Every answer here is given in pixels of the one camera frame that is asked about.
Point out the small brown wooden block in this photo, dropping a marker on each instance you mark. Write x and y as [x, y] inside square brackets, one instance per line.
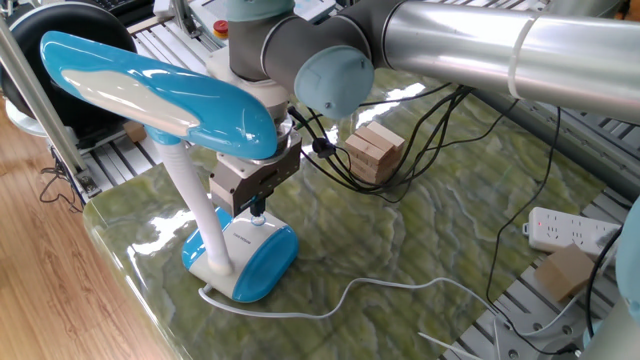
[134, 132]

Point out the blue white desk lamp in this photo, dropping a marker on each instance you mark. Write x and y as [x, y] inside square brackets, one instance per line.
[150, 95]

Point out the wooden jenga block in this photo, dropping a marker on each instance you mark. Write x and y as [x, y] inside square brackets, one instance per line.
[375, 140]
[387, 134]
[362, 149]

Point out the grey gripper white plate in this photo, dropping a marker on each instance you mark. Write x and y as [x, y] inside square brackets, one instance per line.
[250, 180]

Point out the white teach pendant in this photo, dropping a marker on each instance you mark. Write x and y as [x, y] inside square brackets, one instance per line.
[212, 12]

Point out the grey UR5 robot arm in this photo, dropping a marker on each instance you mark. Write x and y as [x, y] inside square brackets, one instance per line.
[450, 40]

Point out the large tan wooden block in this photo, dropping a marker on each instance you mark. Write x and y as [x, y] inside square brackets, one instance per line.
[562, 272]

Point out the black keyboard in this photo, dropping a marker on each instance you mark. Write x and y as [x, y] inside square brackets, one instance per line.
[120, 4]

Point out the aluminium profile stand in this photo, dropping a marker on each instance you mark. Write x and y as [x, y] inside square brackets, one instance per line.
[180, 17]

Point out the white power strip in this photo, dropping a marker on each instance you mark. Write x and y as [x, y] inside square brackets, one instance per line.
[555, 230]

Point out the aluminium frame post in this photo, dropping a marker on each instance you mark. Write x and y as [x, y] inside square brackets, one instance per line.
[41, 100]

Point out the black round chair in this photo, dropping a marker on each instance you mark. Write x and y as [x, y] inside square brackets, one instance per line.
[75, 25]

